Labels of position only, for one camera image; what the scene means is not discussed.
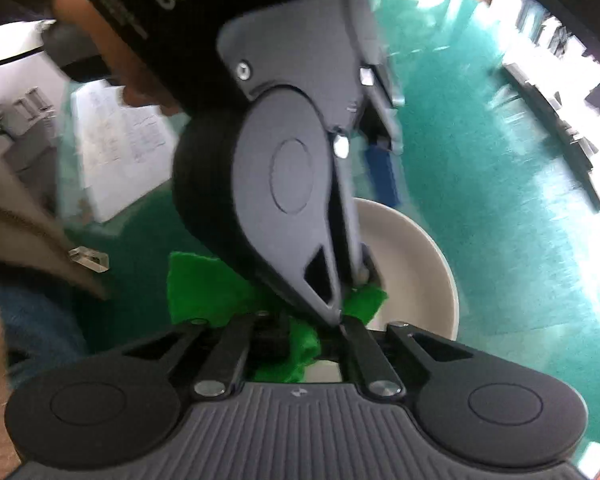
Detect blue jeans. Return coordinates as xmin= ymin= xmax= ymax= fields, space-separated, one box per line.
xmin=0 ymin=280 xmax=88 ymax=391

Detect brown jacket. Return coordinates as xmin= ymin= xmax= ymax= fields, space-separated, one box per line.
xmin=0 ymin=160 xmax=111 ymax=301

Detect clear plastic toggle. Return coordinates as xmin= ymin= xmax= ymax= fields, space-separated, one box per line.
xmin=69 ymin=246 xmax=110 ymax=275

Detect white rounded appliance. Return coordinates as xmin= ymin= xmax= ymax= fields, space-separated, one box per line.
xmin=0 ymin=20 xmax=73 ymax=111

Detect white printed paper sheet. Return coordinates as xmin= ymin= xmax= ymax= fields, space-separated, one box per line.
xmin=71 ymin=84 xmax=181 ymax=224

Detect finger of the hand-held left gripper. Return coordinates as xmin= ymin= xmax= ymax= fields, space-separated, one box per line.
xmin=352 ymin=0 xmax=406 ymax=207
xmin=280 ymin=135 xmax=381 ymax=327

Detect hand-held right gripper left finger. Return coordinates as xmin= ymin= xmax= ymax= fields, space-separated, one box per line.
xmin=97 ymin=311 xmax=290 ymax=400

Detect green cloth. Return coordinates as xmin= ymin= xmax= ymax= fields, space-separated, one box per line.
xmin=166 ymin=251 xmax=388 ymax=385

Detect white bowl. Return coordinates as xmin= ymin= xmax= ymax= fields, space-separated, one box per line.
xmin=305 ymin=197 xmax=461 ymax=385

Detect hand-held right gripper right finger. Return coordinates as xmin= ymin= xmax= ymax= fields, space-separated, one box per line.
xmin=339 ymin=315 xmax=487 ymax=400

